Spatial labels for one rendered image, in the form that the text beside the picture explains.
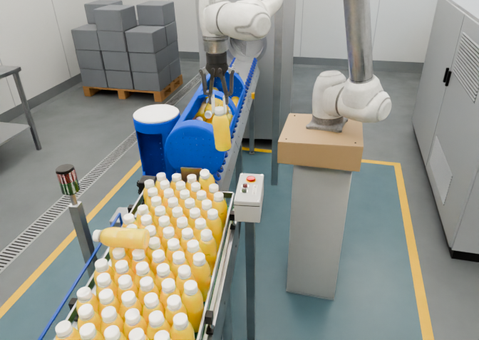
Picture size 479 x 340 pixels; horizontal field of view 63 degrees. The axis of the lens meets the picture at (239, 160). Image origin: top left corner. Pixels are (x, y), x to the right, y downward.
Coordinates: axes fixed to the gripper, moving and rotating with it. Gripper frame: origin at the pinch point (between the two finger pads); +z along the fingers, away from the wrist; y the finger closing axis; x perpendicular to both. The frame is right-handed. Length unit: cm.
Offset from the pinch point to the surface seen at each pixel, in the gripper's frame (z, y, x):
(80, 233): 44, 52, 29
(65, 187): 21, 52, 30
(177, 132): 21.6, 23.3, -17.6
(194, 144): 27.2, 16.1, -17.7
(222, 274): 51, -5, 37
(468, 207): 97, -142, -78
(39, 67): 93, 311, -341
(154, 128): 42, 52, -62
